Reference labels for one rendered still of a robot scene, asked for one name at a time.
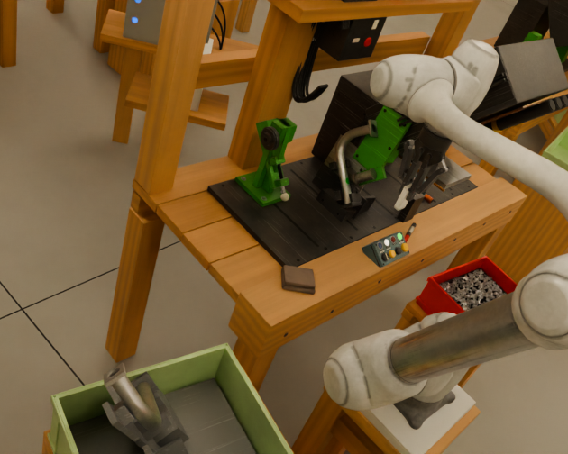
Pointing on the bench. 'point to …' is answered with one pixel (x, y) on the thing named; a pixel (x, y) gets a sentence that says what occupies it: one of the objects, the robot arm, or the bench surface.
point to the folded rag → (297, 279)
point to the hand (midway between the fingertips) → (404, 196)
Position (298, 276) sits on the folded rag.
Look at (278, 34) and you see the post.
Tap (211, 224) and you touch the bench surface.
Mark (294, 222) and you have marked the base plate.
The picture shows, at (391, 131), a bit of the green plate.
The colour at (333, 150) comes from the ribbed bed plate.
